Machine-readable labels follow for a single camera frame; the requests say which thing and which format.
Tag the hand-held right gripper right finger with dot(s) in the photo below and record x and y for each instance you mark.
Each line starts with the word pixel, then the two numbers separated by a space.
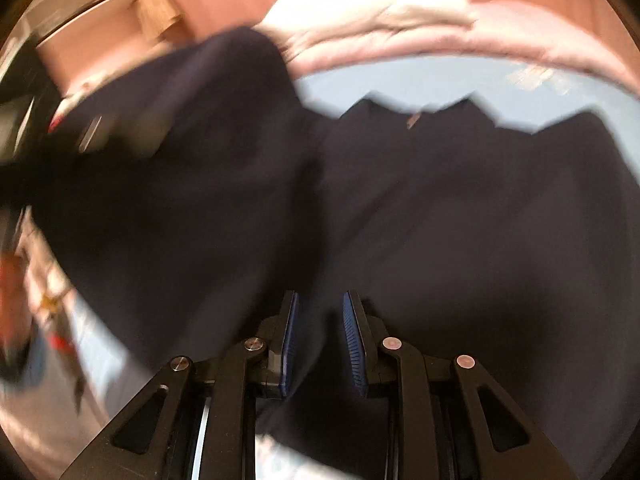
pixel 354 350

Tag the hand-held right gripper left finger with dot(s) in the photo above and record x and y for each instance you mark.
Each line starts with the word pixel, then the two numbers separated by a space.
pixel 290 350

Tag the navy collared jacket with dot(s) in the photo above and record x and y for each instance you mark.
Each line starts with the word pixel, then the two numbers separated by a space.
pixel 400 210

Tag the pile of mixed clothes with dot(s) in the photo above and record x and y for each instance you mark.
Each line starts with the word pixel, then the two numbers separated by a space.
pixel 30 280

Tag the white shelf unit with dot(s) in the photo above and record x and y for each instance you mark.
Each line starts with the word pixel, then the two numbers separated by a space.
pixel 85 30

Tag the beige curtain tassel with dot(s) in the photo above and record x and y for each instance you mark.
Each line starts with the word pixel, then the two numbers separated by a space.
pixel 157 10

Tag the blue floral bed sheet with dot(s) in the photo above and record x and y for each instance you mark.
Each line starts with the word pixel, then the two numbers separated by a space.
pixel 350 85

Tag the pink comforter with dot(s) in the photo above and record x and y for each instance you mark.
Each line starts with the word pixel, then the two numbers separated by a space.
pixel 525 35

